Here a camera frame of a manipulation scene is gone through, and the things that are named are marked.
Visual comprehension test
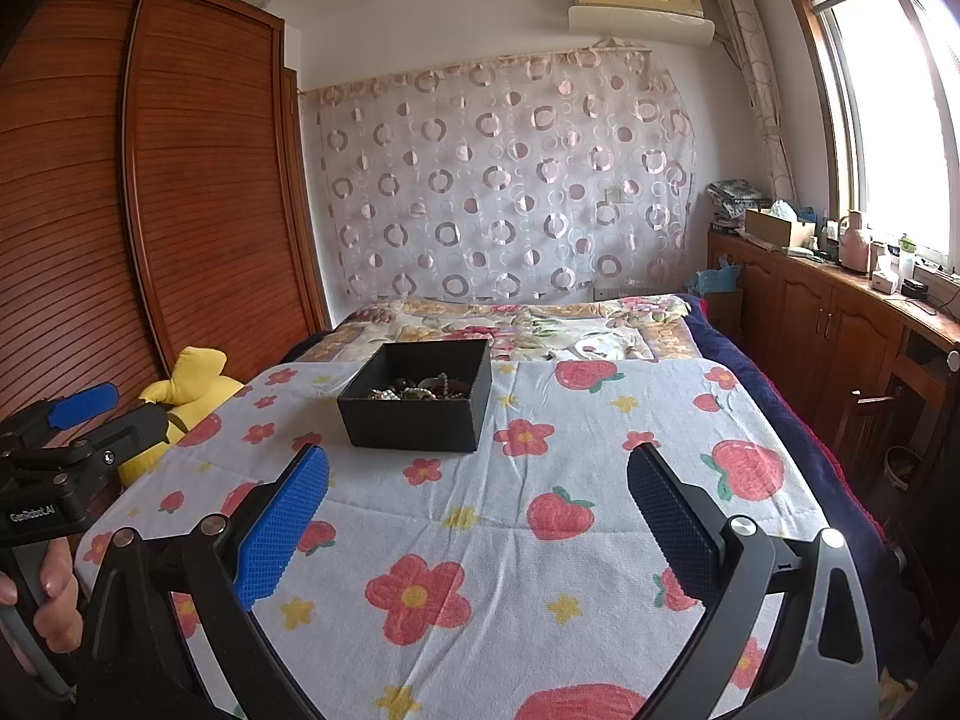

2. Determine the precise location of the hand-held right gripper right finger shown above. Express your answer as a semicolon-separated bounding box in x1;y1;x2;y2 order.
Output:
626;442;882;720

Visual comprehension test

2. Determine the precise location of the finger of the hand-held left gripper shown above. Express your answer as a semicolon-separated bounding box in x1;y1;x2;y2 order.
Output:
88;405;175;467
28;382;121;430

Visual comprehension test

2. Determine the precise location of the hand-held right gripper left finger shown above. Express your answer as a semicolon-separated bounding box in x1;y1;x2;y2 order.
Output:
75;444;331;720

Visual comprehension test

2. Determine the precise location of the black cardboard box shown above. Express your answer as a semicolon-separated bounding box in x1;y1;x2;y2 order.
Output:
336;339;494;453

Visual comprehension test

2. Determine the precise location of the white pearl necklace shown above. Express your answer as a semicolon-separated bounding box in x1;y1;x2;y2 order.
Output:
366;370;475;403

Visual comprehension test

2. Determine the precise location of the person's left hand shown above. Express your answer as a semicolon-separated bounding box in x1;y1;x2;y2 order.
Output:
0;538;83;651

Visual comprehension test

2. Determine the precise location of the yellow plush toy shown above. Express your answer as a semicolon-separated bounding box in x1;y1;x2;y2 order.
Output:
120;346;247;485

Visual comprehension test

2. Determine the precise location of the navy blue blanket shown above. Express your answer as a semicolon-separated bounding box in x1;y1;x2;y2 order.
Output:
686;294;908;563

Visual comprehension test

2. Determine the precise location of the flower and strawberry printed blanket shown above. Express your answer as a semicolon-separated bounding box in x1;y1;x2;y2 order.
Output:
75;360;893;720

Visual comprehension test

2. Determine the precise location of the white cloth piece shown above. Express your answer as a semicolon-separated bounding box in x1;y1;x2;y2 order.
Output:
553;336;640;362

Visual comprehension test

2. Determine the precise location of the wooden chair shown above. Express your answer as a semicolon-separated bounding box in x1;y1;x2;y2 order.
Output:
832;382;917;482

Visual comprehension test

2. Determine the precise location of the round waste basket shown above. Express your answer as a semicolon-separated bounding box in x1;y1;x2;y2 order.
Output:
883;446;928;503

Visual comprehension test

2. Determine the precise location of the blue plastic bag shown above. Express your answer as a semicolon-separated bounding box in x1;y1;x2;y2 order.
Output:
694;255;743;293

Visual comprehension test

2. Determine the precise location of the wooden side cabinet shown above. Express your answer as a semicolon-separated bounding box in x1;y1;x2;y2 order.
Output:
706;229;960;646

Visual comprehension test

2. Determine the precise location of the brown slatted wooden wardrobe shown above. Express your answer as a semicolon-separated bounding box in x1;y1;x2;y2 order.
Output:
0;0;331;421

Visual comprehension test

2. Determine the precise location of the floral quilt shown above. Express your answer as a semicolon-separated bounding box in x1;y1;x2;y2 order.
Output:
330;294;698;365

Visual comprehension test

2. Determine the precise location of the brown cardboard box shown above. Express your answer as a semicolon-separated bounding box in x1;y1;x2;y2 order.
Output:
744;208;818;252

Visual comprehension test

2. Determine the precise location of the pink thermos jug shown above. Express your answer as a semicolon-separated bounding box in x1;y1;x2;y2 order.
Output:
838;208;871;273

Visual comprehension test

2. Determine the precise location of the stack of folded cloths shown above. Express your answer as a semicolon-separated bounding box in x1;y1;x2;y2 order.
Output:
706;178;773;230

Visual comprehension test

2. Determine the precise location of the window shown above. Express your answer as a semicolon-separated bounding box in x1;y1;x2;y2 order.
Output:
780;0;960;278

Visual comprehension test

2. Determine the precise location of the white air conditioner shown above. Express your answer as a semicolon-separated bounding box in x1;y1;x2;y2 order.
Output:
568;0;715;44

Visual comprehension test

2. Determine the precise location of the circle patterned wall curtain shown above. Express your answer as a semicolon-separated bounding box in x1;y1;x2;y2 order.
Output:
300;45;698;308

